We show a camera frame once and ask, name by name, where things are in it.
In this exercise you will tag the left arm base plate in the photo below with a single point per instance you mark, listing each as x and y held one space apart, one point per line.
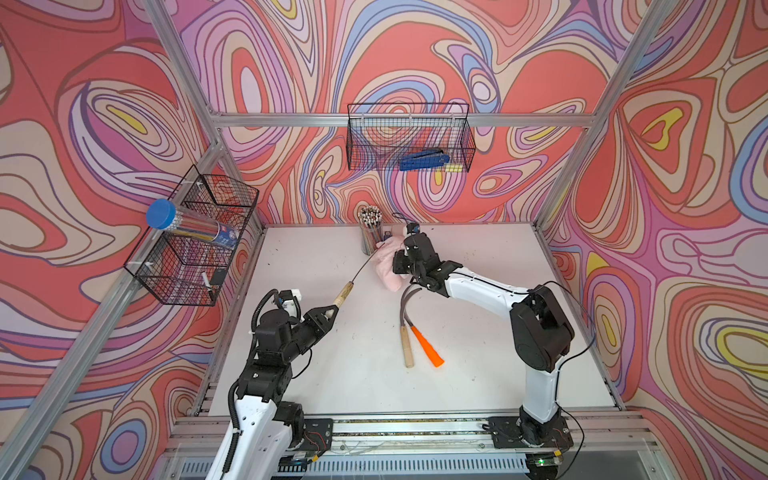
315 436

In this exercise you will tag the black wire basket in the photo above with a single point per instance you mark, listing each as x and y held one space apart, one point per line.
379 134
183 271

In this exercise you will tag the black wire basket left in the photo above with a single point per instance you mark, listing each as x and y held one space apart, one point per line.
183 271

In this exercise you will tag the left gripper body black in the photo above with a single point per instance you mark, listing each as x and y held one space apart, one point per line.
308 332

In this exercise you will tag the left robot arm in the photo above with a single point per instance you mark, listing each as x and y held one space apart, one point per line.
264 428

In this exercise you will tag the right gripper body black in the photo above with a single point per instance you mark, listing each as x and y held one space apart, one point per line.
403 264

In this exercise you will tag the aluminium front rail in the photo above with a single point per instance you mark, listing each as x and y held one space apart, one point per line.
609 430

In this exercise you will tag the cup of coloured pencils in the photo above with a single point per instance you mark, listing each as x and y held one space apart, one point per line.
369 220

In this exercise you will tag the orange handle sickle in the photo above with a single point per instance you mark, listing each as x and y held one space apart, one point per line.
433 356

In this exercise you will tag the blue cap pencil tube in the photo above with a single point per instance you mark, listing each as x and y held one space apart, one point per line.
164 215

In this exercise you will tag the black wire basket back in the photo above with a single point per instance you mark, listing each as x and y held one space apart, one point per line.
379 134

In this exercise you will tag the pink terry rag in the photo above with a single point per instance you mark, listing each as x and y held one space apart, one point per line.
383 259

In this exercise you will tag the blue tool in basket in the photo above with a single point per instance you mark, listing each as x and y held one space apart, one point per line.
426 159

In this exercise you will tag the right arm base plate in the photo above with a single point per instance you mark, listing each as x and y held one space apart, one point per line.
514 432

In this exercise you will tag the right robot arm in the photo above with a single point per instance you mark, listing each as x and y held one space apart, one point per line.
542 333

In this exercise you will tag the wooden handle sickle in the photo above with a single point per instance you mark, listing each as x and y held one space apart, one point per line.
403 328
348 287

